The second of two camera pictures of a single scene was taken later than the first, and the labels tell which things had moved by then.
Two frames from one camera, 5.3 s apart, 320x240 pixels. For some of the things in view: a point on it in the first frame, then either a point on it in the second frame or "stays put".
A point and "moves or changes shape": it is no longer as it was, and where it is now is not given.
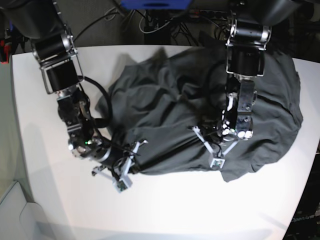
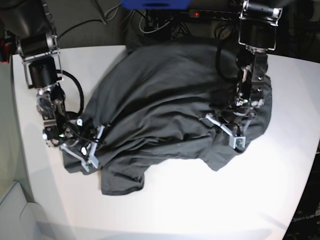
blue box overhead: [156, 4] stays put
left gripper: [98, 149] to [71, 130]
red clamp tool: [5, 51] stays put
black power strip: [211, 14] stays put
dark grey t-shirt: [163, 112] moves or changes shape
